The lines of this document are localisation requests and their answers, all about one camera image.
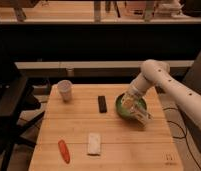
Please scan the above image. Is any white paper cup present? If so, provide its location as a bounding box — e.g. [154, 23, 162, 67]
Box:
[57, 80, 72, 102]

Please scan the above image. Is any black rectangular block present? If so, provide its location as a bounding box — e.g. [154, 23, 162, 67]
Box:
[98, 96, 107, 113]

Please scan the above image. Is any black chair frame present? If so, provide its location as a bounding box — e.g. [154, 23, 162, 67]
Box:
[0, 62, 44, 171]

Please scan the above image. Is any white folded cloth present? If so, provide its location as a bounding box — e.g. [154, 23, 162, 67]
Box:
[87, 133, 101, 155]

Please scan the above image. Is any green round plate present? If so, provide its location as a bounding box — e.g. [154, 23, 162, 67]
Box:
[115, 93, 148, 122]

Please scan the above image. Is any black floor cable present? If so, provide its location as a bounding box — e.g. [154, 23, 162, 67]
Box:
[162, 105, 201, 171]

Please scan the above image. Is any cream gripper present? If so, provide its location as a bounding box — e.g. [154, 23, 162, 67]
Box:
[121, 92, 141, 109]

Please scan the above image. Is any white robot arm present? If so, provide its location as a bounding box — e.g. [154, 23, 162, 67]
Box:
[121, 59, 201, 131]

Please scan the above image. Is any dark chair back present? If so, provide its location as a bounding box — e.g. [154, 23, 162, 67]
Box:
[181, 51, 201, 153]

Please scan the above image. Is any white labelled bottle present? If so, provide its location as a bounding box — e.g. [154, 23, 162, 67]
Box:
[127, 99, 152, 126]

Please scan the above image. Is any orange carrot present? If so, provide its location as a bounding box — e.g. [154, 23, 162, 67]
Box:
[58, 140, 70, 164]

